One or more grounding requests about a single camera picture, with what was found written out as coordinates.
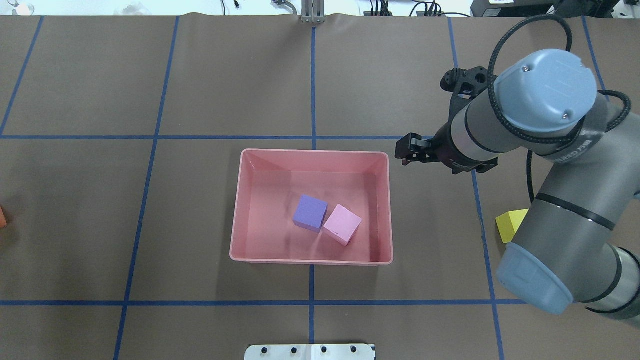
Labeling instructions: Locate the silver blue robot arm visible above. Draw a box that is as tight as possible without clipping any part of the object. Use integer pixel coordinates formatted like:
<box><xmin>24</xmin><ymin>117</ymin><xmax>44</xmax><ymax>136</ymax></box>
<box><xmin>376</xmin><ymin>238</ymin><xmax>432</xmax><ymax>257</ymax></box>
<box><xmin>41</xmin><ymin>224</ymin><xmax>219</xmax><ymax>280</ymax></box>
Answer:
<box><xmin>394</xmin><ymin>48</ymin><xmax>639</xmax><ymax>327</ymax></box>

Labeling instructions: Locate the yellow foam block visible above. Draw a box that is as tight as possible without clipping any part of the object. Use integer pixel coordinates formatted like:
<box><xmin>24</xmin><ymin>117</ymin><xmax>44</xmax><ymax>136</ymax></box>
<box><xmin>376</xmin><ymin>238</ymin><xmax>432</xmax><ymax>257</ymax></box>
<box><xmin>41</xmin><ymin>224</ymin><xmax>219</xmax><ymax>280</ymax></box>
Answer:
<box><xmin>494</xmin><ymin>209</ymin><xmax>529</xmax><ymax>244</ymax></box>

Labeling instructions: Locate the aluminium frame post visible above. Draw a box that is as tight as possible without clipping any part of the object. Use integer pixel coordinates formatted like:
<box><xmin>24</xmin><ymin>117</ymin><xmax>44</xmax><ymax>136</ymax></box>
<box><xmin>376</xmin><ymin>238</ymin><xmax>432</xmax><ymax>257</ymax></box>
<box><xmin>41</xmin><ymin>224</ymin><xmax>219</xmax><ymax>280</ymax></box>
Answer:
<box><xmin>299</xmin><ymin>0</ymin><xmax>326</xmax><ymax>25</ymax></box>

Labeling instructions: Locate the purple foam block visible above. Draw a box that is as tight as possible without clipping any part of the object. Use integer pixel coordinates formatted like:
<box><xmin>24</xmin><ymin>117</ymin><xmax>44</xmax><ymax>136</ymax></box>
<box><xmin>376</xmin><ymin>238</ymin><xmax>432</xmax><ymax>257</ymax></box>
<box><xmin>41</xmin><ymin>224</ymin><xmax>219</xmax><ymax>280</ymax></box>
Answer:
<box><xmin>292</xmin><ymin>194</ymin><xmax>329</xmax><ymax>233</ymax></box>

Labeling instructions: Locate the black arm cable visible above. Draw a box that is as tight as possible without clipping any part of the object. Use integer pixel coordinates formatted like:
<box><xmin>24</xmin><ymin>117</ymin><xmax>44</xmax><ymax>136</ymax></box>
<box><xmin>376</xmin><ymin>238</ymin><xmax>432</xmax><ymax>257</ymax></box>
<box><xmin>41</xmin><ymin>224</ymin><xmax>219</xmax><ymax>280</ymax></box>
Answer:
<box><xmin>487</xmin><ymin>14</ymin><xmax>632</xmax><ymax>201</ymax></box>

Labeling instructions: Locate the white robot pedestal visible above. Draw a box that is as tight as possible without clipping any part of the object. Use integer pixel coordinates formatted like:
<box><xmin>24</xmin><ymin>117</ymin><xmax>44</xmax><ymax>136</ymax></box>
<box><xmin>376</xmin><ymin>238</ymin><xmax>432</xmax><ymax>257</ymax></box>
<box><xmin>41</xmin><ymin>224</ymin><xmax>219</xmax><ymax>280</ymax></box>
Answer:
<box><xmin>244</xmin><ymin>342</ymin><xmax>377</xmax><ymax>360</ymax></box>

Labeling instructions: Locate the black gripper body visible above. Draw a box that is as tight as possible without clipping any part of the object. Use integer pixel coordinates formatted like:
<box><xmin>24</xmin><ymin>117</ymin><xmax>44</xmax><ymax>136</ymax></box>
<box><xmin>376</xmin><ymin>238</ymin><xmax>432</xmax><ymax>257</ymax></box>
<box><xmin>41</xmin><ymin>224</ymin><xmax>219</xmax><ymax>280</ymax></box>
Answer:
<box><xmin>427</xmin><ymin>127</ymin><xmax>499</xmax><ymax>174</ymax></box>

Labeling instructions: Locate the orange foam block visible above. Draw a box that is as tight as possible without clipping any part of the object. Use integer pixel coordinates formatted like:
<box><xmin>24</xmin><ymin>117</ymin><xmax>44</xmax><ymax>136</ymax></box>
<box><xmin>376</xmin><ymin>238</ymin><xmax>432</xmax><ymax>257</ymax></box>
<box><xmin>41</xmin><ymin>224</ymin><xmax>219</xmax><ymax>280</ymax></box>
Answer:
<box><xmin>0</xmin><ymin>207</ymin><xmax>8</xmax><ymax>229</ymax></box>

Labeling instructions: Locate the pink plastic bin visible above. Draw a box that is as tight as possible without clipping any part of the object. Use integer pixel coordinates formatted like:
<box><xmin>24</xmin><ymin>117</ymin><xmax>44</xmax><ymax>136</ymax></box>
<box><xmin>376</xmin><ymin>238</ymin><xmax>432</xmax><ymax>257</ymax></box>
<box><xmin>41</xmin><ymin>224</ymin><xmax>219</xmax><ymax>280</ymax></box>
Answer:
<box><xmin>230</xmin><ymin>149</ymin><xmax>394</xmax><ymax>266</ymax></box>

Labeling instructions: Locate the pink foam block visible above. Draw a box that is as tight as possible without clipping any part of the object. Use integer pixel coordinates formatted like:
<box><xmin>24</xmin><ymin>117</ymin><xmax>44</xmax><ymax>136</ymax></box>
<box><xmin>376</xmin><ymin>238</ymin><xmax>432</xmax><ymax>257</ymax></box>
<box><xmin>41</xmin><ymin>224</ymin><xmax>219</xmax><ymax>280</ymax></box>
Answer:
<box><xmin>322</xmin><ymin>204</ymin><xmax>362</xmax><ymax>247</ymax></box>

